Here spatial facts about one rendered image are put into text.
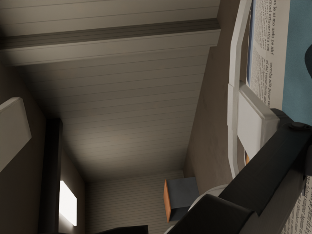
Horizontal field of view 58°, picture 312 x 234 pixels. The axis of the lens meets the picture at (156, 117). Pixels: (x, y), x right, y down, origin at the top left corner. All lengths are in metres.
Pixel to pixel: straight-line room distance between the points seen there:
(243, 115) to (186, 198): 6.52
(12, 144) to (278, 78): 0.18
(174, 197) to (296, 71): 6.48
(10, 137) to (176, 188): 6.56
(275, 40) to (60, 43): 3.72
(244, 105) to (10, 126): 0.13
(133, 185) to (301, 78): 8.27
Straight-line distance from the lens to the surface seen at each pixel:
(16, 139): 0.19
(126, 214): 8.21
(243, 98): 0.16
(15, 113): 0.19
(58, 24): 3.99
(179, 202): 6.63
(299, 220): 0.23
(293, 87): 0.20
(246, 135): 0.16
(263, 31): 0.25
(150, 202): 8.26
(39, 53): 4.03
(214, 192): 0.43
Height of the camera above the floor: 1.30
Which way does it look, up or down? 5 degrees down
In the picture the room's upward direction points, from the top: 97 degrees counter-clockwise
